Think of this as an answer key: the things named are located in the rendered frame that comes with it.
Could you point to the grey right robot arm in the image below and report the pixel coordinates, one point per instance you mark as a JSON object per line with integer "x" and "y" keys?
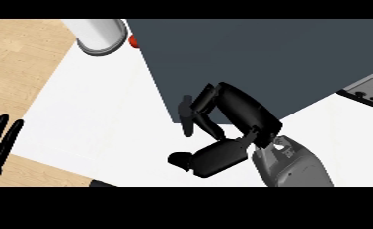
{"x": 296, "y": 167}

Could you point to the grey and black appliance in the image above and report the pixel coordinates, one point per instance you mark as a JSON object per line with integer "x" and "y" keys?
{"x": 358, "y": 91}

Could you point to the white cylindrical container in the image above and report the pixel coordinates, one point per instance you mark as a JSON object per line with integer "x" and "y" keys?
{"x": 97, "y": 34}

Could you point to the red round object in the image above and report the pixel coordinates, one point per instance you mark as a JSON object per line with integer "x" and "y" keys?
{"x": 133, "y": 41}

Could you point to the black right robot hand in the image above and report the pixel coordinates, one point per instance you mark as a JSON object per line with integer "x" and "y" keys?
{"x": 245, "y": 114}

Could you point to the black rounded object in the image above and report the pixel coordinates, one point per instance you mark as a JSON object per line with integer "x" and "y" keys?
{"x": 100, "y": 183}

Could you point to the dark grey cabinet door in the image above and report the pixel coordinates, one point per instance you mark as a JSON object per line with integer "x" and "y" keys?
{"x": 252, "y": 55}

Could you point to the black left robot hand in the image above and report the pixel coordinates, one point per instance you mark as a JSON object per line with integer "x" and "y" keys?
{"x": 10, "y": 137}

